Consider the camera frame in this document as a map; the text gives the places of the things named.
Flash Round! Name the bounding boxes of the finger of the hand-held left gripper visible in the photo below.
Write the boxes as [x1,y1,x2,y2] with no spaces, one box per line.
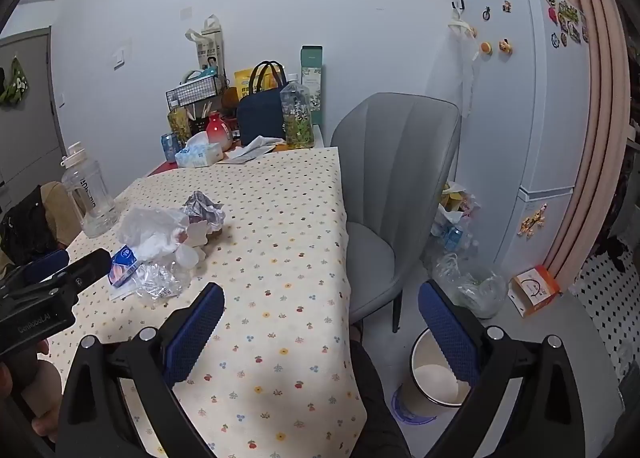
[10,249,71,284]
[47,248,112,296]

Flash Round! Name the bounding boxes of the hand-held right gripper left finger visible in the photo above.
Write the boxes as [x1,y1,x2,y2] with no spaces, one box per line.
[55,282,226,458]

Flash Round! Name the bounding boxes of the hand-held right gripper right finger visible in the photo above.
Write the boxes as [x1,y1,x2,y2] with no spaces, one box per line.
[417,279,626,458]

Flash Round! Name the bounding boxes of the white trash bin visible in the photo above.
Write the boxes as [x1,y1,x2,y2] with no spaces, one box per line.
[392,325,473,426]

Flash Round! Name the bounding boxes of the clear plastic packaging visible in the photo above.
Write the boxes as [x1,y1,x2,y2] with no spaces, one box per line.
[132,258,193,301]

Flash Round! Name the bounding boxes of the white plastic bag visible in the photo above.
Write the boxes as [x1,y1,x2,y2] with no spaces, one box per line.
[116,205,191,261]
[440,8,481,119]

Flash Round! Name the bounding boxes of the small clear plastic cup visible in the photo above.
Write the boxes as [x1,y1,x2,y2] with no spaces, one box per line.
[176,242,206,271]

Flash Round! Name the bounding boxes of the silver foil wrapper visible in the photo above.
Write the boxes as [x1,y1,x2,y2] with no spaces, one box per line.
[182,191,226,231]

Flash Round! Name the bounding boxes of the person's left hand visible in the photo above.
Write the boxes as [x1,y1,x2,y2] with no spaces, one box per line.
[0,339,64,444]

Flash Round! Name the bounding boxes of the black bag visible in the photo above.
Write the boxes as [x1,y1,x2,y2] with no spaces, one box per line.
[0,185,58,264]

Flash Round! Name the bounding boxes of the clear plastic bag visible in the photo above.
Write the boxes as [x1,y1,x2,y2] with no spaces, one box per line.
[432,253,508,319]

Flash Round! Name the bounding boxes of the brown wooden chair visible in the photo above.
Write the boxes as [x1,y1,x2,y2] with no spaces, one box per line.
[40,181,83,246]

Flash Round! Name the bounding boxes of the clear glass jar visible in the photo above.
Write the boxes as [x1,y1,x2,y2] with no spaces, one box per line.
[61,141,118,239]

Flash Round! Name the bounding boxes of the person's dark trouser leg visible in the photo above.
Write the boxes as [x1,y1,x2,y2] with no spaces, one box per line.
[347,338,416,458]

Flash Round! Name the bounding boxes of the orange white box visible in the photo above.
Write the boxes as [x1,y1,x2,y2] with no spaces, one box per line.
[507,265,561,319]

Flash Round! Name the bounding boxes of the floral cream tablecloth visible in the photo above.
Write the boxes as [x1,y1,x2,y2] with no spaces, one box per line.
[47,145,366,458]

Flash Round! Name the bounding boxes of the bag of mixed packaging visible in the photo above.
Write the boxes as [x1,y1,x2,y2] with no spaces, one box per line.
[430,181,483,259]

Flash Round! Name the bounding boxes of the grey cabinet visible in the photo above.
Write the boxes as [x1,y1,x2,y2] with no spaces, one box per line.
[0,27,66,199]

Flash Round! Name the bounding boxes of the yellow orange dragon magnet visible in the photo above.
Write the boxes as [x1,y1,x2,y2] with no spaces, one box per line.
[520,205,549,239]

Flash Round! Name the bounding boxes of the blue drink can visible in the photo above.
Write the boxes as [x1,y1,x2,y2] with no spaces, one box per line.
[160,132,183,159]

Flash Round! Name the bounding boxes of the blue white tissue box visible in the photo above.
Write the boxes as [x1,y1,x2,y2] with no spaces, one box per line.
[175,131,224,169]

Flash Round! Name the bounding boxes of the white dotted mat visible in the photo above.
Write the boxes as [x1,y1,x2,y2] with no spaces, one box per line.
[570,248,640,379]

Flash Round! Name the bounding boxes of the glass jar with yellow contents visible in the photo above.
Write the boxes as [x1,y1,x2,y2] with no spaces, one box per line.
[167,106,193,139]

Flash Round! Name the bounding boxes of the printed paper sheet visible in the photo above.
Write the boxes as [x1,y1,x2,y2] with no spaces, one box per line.
[217,145,276,165]

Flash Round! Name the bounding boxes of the grey upholstered chair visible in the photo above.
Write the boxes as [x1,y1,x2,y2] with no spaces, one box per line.
[330,92,461,334]

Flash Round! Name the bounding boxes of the black chopstick holder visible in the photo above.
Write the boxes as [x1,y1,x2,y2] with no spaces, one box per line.
[190,101,211,134]

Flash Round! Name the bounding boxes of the green floral hanging cloth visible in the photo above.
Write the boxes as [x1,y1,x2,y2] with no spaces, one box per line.
[0,56,31,106]

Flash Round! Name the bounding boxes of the red white vase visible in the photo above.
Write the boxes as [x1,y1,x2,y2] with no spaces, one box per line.
[205,111,234,151]

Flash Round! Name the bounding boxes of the crumpled white paper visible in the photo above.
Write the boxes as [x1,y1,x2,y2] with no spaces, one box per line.
[240,135,286,156]

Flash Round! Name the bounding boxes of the navy lunch bag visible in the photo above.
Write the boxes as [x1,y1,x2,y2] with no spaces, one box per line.
[236,60,287,141]

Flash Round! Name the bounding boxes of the clear bottle with floral label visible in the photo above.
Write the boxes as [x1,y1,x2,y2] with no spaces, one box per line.
[279,73,316,148]

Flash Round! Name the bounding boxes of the white refrigerator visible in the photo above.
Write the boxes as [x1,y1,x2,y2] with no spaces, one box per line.
[425,0,593,284]

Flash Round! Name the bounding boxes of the yellow snack packet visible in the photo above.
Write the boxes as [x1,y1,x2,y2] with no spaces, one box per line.
[234,67,261,96]

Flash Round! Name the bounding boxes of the white printed tote bag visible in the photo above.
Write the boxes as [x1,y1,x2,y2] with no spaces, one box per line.
[186,14,224,76]

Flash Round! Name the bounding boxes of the hanging white plastic bag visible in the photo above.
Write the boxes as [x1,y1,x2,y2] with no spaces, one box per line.
[440,8,481,119]

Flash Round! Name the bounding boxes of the tall green box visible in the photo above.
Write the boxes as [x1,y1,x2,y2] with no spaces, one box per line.
[300,45,325,126]

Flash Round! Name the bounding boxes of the cluster of fridge magnets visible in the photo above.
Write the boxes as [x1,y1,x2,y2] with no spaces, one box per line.
[480,0,591,56]

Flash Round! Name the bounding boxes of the black wire basket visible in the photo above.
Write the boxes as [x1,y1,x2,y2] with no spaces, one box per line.
[165,74,227,109]

